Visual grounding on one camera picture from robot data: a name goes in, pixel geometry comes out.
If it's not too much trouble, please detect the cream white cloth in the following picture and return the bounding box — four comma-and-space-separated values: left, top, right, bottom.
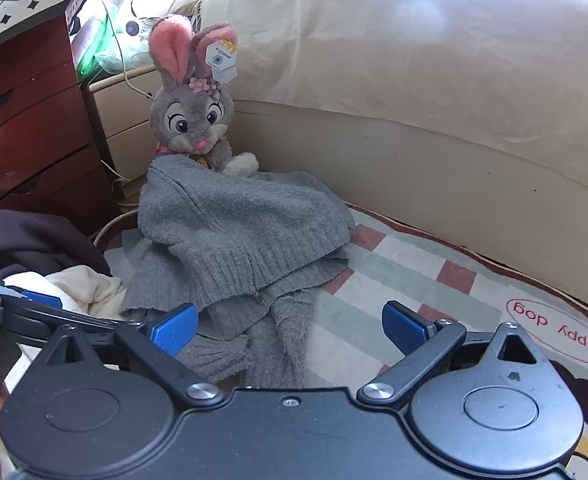
0, 265, 127, 323

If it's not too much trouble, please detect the grey plush rabbit toy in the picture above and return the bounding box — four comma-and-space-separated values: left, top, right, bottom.
148, 16, 260, 177

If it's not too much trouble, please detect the beige nightstand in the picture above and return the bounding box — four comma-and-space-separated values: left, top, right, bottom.
89, 67, 167, 201

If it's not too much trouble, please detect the grey knit sweater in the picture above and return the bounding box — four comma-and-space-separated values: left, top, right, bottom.
119, 152, 357, 391

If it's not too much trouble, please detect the dark purple cloth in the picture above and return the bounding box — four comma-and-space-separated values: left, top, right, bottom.
0, 208, 112, 281

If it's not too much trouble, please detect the red wooden drawer cabinet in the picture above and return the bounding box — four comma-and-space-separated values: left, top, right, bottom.
0, 12, 125, 241

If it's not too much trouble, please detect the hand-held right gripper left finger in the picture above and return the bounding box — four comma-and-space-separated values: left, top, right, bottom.
44, 303, 226, 408

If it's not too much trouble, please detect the checked printed blanket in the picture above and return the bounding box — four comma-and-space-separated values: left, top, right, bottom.
104, 202, 588, 480

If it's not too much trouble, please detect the white hang tag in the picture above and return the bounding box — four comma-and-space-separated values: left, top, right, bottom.
205, 37, 238, 83

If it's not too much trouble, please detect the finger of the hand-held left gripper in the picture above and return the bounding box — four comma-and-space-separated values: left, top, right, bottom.
1, 287, 120, 345

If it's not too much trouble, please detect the green plastic bag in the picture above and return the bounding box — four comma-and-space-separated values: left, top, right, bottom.
76, 7, 150, 83

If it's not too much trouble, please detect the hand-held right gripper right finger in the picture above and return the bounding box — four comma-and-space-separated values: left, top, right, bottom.
356, 301, 545, 407

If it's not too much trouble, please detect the thin white cable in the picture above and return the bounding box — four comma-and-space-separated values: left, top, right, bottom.
101, 0, 154, 101

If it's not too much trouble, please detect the thick white cable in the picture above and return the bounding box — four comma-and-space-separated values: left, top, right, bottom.
93, 208, 140, 247

